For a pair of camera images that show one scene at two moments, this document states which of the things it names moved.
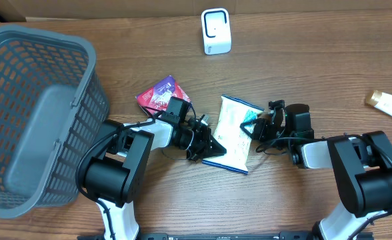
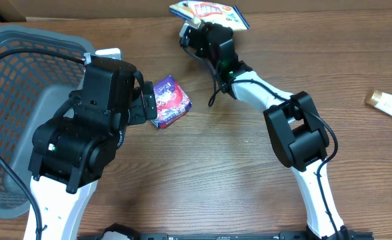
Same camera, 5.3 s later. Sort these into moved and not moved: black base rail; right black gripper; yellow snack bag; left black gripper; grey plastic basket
Moved: right black gripper; yellow snack bag; left black gripper
Not moved: black base rail; grey plastic basket
